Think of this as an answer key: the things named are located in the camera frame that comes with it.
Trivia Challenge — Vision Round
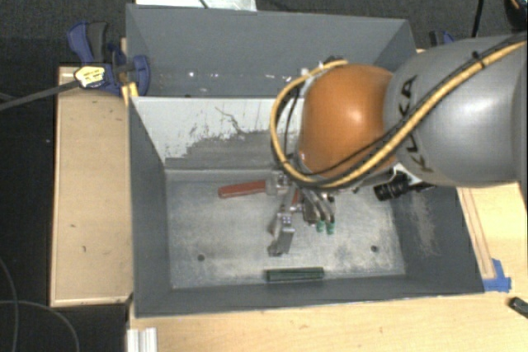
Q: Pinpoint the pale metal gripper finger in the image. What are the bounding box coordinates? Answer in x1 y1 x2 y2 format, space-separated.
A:
265 172 290 196
267 213 296 257

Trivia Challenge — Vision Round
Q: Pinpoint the red-brown flat block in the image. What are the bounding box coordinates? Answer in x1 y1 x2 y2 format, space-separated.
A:
217 179 301 206

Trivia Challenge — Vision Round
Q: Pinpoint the dark green flat block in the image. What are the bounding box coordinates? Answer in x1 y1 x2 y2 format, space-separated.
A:
265 266 326 284

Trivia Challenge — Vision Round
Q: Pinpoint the grey metal bin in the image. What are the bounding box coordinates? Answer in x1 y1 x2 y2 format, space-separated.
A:
125 2 486 318

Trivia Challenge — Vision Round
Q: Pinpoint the pale wood flat board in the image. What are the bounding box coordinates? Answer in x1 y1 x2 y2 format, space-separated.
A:
49 65 135 308

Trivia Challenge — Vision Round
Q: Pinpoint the black cylinder on white bracket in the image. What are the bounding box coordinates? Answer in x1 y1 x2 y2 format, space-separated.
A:
373 163 435 203

